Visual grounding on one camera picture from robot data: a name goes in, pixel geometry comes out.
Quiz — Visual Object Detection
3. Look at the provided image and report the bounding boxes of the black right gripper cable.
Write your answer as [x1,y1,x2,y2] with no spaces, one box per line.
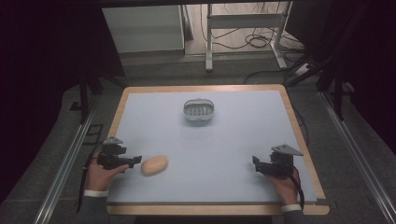
[289,167,305,210]

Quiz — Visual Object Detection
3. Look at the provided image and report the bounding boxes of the white slotted plastic basket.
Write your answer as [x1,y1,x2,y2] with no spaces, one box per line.
[182,98,217,122]

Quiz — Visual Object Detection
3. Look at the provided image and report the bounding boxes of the white cabinet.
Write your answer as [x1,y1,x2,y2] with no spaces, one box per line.
[102,5,186,54]

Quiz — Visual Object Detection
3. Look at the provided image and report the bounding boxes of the black stand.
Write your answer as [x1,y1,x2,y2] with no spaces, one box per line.
[69,73,106,125]
[286,54,347,122]

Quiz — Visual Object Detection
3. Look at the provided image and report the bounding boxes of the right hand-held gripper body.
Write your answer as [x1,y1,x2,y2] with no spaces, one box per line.
[260,143,304,178]

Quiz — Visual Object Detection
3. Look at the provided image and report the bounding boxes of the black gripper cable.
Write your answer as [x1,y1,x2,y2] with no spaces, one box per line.
[76,143,105,216]
[289,167,305,210]

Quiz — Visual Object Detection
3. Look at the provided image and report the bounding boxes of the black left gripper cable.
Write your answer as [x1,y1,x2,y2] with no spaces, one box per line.
[76,143,105,216]

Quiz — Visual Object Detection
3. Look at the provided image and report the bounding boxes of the light blue table mat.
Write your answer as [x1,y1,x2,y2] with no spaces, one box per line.
[106,90,318,204]

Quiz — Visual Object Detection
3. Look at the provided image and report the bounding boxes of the white power strip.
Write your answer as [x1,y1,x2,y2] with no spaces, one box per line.
[292,63,313,77]

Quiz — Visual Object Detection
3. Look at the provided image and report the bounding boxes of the black floor cable bundle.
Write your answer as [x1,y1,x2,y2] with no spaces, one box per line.
[200,2,305,54]

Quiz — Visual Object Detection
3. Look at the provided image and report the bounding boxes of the white metal table frame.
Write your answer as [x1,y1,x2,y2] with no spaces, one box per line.
[205,0,294,73]

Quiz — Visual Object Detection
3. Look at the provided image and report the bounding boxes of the dark curtain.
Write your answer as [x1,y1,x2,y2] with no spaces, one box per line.
[284,0,396,155]
[0,0,126,204]

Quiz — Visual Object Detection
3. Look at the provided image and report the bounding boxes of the metal floor rail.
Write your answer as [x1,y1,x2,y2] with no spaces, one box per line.
[32,106,98,224]
[319,91,396,224]

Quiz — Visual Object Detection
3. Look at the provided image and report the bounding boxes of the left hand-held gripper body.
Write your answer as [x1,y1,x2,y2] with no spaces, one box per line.
[97,135,134,171]

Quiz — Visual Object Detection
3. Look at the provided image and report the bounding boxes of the person's right hand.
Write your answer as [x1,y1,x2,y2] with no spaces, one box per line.
[264,168,301,207]

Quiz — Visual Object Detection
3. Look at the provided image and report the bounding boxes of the orange bread roll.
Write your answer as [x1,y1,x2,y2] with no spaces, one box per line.
[140,154,169,177]

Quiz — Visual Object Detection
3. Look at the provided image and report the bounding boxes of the person's left hand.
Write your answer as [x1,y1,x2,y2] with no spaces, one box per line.
[85,150,130,192]

